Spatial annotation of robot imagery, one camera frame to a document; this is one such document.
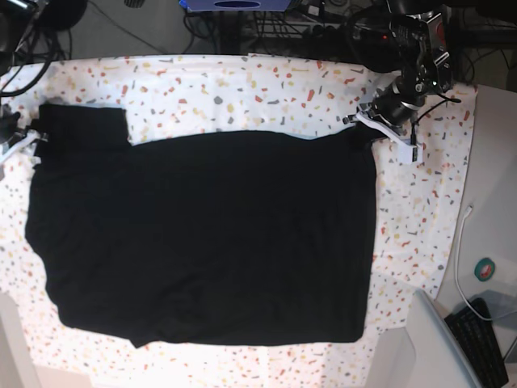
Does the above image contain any black t-shirt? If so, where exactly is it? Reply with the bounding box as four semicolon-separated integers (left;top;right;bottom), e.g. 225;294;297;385
25;104;376;347

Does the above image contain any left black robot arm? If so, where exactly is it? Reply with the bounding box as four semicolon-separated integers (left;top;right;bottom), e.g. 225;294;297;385
346;1;452;128

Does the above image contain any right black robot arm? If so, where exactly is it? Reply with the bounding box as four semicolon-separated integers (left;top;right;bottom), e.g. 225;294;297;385
1;1;49;147

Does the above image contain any terrazzo patterned tablecloth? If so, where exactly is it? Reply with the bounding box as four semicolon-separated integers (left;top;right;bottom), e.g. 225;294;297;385
1;56;477;387

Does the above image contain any right gripper silver body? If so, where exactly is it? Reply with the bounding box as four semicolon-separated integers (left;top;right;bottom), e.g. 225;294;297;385
0;104;20;146

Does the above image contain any green tape roll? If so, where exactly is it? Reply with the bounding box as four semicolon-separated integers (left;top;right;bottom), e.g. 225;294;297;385
474;258;496;282

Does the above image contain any black keyboard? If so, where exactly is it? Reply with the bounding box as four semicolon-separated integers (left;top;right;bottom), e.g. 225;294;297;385
445;307;509;388

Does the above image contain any white usb cable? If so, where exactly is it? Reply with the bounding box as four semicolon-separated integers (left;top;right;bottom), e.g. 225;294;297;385
454;205;517;323

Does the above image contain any left gripper silver body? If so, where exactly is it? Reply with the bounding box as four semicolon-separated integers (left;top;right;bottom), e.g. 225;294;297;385
371;52;454;129

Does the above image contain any black wire rack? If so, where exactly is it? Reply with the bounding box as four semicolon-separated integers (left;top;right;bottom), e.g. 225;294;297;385
242;0;372;39

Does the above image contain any grey laptop lid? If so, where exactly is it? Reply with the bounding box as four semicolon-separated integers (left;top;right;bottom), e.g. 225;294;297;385
406;290;481;388

